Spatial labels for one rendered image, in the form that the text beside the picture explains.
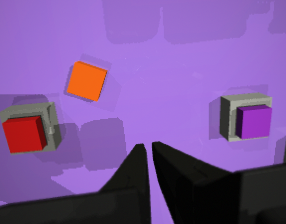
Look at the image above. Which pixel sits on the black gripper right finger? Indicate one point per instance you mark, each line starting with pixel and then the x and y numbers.
pixel 197 192

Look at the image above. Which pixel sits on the orange block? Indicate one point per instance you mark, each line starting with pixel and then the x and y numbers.
pixel 86 80

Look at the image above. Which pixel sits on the red button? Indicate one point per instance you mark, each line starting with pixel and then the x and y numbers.
pixel 31 128

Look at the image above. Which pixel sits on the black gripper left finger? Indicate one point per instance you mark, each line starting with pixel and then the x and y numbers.
pixel 124 199

